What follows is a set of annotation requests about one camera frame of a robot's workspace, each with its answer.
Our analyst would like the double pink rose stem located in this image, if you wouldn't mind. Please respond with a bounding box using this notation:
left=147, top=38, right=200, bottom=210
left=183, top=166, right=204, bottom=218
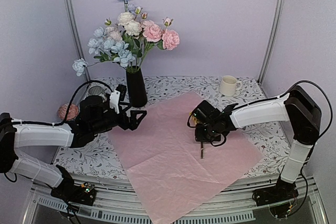
left=140, top=13, right=155, bottom=29

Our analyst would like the left aluminium frame post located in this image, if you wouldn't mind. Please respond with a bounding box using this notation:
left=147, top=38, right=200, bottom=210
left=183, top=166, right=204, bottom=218
left=59, top=0, right=92, bottom=88

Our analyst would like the aluminium front rail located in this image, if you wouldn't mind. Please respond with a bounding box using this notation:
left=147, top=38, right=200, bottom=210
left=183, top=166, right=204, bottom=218
left=23, top=175, right=329, bottom=223

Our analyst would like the pink carnation flower stem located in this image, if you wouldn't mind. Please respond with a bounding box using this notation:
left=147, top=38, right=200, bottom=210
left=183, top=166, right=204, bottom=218
left=139, top=17, right=180, bottom=68

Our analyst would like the pink tissue wrapping paper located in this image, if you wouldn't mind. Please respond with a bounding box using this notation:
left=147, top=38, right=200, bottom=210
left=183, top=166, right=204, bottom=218
left=108, top=92, right=263, bottom=223

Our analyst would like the right aluminium frame post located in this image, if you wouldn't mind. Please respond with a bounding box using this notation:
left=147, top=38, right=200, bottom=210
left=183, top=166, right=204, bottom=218
left=257, top=0, right=285, bottom=85

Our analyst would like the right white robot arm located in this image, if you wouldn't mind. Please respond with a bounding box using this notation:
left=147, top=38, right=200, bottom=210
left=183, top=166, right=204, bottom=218
left=189, top=81, right=325, bottom=201

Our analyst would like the light blue rose stem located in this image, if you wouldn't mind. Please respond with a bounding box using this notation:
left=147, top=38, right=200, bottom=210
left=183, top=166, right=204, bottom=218
left=88, top=27, right=135, bottom=72

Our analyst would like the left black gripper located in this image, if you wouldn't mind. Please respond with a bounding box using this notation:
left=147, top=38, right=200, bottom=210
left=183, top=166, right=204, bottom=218
left=90, top=103, right=148, bottom=135

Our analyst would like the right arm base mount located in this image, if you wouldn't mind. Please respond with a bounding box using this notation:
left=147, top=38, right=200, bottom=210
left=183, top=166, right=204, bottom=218
left=252, top=186, right=299, bottom=219

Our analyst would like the yellow small flower sprig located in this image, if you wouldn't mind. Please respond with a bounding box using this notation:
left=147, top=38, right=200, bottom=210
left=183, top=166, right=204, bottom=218
left=192, top=115, right=204, bottom=159

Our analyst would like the pale pink rose stem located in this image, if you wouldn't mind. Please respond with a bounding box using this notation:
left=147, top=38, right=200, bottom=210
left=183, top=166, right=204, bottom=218
left=104, top=19, right=122, bottom=42

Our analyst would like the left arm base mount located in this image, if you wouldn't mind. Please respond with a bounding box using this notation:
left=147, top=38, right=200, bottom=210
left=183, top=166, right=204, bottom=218
left=50, top=182, right=97, bottom=206

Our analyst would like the floral patterned table mat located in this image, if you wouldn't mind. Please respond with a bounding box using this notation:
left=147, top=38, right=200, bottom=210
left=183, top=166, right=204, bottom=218
left=54, top=76, right=290, bottom=180

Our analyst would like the white rose flower stem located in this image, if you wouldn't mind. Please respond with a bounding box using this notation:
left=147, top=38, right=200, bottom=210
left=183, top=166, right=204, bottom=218
left=117, top=12, right=142, bottom=54

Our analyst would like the aluminium frame post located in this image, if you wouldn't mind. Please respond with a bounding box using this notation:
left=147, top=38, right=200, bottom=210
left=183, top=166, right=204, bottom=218
left=59, top=0, right=92, bottom=88
left=257, top=0, right=285, bottom=85

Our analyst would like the tall black vase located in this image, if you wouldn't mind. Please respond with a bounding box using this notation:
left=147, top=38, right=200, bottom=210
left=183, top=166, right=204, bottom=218
left=126, top=66, right=148, bottom=108

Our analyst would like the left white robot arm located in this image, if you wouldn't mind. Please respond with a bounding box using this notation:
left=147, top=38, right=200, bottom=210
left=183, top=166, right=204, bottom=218
left=1, top=95, right=147, bottom=200

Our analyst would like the striped black white cup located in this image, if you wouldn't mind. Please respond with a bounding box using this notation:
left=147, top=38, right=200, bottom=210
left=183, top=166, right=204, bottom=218
left=88, top=86, right=107, bottom=100

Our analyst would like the cream ceramic mug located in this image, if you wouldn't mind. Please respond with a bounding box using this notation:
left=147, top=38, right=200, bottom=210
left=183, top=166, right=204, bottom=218
left=219, top=76, right=242, bottom=97

